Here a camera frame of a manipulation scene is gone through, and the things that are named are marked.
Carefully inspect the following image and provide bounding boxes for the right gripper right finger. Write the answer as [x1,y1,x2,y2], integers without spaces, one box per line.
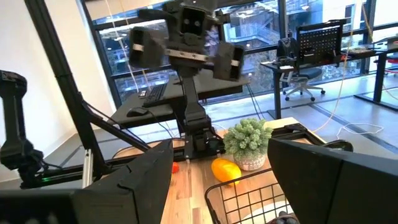
[267,138,398,224]

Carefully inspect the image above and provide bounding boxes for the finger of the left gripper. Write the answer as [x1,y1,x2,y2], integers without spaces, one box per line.
[213,42,246,82]
[128,26,171,70]

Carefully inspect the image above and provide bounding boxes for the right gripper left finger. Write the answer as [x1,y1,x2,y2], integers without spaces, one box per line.
[0,139,174,224]

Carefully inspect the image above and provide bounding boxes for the dark purple toy grapes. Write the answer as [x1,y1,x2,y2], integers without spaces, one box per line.
[267,210,300,224]

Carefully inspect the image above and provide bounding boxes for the black wire basket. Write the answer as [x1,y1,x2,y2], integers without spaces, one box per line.
[204,167,299,224]

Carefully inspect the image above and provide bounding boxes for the orange toy mango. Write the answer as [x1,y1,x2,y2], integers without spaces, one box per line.
[211,157,243,187]

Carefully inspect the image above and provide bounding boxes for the black office desk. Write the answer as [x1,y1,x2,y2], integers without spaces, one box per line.
[260,46,388,121]
[354,35,398,112]
[110,70,251,129]

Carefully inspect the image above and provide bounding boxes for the large glass window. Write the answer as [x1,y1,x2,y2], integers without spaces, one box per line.
[82,0,398,103]

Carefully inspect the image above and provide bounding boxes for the black keyboard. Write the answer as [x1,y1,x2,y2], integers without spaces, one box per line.
[138,82,169,108]

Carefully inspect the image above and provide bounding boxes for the black bag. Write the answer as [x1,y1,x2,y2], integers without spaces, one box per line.
[275,37,298,68]

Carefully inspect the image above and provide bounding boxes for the black computer mouse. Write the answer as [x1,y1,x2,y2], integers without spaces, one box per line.
[126,106,149,118]

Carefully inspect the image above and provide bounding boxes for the black office chair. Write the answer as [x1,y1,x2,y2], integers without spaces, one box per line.
[279,67,326,103]

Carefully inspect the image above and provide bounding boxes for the green plant in white pot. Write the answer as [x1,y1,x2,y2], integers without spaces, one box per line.
[223,117,274,172]

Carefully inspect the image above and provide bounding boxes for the black pegboard panel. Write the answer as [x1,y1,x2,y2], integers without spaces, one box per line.
[295,19,348,68]

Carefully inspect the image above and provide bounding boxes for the orange hanging cable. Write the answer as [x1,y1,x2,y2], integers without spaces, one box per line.
[310,0,374,134]
[104,0,141,94]

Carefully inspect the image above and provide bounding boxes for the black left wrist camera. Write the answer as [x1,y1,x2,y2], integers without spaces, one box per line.
[181,6,206,35]

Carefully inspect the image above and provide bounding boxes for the white floor cable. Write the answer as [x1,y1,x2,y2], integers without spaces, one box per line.
[335,122,386,141]

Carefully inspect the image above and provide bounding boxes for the black aluminium rig frame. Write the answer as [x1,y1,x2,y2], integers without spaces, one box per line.
[23,0,354,190]

